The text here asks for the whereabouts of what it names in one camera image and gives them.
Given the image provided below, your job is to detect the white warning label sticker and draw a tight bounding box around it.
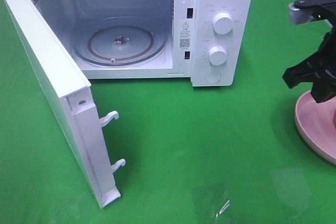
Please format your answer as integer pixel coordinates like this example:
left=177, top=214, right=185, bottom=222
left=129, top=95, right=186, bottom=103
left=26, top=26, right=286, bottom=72
left=177, top=19, right=194, bottom=49

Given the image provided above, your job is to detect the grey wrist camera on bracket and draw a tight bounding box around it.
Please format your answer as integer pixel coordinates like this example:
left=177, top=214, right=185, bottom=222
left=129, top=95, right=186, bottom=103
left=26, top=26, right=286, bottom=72
left=288, top=0, right=335, bottom=26

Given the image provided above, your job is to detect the glass microwave turntable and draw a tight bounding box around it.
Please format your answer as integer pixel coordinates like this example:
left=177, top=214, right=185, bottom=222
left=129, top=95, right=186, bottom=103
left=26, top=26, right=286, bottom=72
left=72, top=16, right=169, bottom=67

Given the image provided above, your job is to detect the white microwave door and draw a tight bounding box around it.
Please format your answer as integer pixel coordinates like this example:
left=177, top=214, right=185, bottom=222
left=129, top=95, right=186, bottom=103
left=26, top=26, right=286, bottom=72
left=5, top=0, right=125, bottom=208

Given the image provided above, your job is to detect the white microwave oven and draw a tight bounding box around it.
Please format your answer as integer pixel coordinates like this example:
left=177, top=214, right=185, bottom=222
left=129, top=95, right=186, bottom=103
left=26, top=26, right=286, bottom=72
left=31, top=0, right=251, bottom=87

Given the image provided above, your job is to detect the round door release button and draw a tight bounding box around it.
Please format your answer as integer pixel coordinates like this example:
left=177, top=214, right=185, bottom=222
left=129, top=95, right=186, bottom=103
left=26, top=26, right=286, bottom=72
left=205, top=71, right=221, bottom=83

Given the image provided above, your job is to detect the pink round plate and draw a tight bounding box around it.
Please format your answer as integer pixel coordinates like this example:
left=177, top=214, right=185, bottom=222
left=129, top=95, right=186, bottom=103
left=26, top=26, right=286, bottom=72
left=295, top=91, right=335, bottom=165

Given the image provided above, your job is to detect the white microwave knob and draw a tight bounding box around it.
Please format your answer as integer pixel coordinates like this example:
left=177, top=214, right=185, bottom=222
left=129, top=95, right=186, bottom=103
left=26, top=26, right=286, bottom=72
left=208, top=46, right=227, bottom=66
left=212, top=11, right=234, bottom=35

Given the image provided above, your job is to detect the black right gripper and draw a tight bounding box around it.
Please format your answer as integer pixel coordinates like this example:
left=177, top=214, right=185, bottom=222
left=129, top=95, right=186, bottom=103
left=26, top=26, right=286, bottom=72
left=282, top=1, right=336, bottom=104

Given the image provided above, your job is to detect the burger with lettuce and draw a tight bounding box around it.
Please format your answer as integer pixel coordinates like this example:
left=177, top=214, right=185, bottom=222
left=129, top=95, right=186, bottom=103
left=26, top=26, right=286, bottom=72
left=332, top=112, right=336, bottom=128

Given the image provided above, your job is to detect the lower white microwave knob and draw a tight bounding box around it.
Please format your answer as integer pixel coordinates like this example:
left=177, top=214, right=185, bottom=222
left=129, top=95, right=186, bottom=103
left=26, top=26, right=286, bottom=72
left=208, top=46, right=227, bottom=66

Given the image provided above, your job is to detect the upper white microwave knob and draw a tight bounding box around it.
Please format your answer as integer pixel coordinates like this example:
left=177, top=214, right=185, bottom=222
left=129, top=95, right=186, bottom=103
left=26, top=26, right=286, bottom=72
left=212, top=11, right=234, bottom=35

